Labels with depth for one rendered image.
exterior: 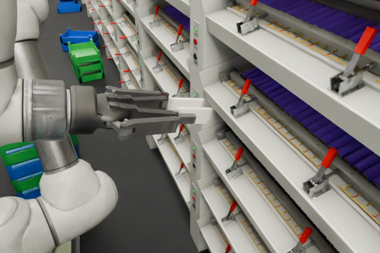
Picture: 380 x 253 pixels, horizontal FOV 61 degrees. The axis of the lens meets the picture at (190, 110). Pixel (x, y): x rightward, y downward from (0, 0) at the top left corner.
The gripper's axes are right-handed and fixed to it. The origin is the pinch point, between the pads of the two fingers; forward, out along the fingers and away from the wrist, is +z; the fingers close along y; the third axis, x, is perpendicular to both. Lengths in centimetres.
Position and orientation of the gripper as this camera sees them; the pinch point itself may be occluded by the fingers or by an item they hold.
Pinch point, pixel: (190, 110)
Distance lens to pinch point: 56.7
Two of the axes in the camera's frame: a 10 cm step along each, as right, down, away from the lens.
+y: 3.7, 5.0, -7.8
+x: 2.2, -8.6, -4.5
